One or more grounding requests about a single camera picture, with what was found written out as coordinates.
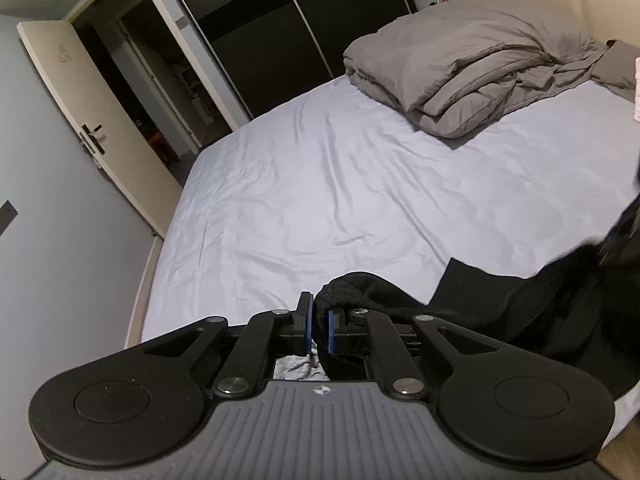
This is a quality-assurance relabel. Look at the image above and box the red object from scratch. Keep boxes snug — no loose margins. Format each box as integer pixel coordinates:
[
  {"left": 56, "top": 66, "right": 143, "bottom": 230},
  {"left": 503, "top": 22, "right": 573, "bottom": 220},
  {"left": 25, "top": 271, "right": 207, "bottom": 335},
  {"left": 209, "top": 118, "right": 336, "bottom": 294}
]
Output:
[{"left": 149, "top": 131, "right": 167, "bottom": 145}]

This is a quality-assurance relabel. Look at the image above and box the black door handle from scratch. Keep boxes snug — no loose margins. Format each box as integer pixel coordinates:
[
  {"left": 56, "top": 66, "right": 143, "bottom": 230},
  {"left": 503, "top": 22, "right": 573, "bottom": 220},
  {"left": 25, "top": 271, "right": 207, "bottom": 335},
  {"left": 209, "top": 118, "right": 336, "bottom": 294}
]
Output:
[{"left": 80, "top": 124, "right": 105, "bottom": 155}]

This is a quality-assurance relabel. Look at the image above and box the pink cloth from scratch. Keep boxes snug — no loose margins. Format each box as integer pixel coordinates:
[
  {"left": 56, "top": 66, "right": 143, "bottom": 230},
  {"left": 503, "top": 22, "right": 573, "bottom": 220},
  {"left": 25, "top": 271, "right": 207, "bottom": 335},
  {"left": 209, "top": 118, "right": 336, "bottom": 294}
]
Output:
[{"left": 634, "top": 57, "right": 640, "bottom": 122}]

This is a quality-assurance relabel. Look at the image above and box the grey folded duvet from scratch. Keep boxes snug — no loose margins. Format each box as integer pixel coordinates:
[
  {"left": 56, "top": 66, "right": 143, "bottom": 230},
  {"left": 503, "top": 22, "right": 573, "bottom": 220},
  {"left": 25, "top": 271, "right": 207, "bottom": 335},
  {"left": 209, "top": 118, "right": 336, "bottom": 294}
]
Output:
[{"left": 343, "top": 0, "right": 639, "bottom": 139}]

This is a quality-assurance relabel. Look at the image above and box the grey wall plate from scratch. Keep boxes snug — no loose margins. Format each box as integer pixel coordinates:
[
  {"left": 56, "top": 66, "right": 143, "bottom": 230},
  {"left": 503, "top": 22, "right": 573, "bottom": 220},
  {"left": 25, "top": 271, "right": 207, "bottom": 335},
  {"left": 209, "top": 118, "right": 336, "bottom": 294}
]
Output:
[{"left": 0, "top": 200, "right": 18, "bottom": 235}]

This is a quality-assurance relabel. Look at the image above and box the cream bedroom door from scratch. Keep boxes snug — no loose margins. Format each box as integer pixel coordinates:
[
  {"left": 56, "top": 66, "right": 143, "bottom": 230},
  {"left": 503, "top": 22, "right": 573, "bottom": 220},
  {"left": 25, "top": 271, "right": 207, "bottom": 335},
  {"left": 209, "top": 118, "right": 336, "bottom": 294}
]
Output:
[{"left": 16, "top": 21, "right": 182, "bottom": 237}]

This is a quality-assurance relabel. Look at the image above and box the black garment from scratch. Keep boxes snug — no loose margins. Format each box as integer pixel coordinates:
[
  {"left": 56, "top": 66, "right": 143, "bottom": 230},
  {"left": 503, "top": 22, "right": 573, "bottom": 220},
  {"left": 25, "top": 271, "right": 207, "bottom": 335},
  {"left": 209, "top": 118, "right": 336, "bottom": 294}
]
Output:
[{"left": 312, "top": 200, "right": 639, "bottom": 399}]

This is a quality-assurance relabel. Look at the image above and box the white bed sheet mattress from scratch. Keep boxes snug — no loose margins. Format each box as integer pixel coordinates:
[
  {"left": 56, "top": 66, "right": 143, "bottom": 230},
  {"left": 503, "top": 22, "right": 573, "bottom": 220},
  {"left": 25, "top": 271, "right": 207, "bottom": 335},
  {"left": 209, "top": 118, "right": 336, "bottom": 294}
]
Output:
[{"left": 142, "top": 77, "right": 639, "bottom": 340}]

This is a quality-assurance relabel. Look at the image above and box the dark sliding wardrobe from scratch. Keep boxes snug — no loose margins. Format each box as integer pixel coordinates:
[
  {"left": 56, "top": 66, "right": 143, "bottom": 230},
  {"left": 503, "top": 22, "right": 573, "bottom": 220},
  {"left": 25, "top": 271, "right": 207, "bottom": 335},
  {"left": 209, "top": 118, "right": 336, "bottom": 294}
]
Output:
[{"left": 181, "top": 0, "right": 416, "bottom": 117}]

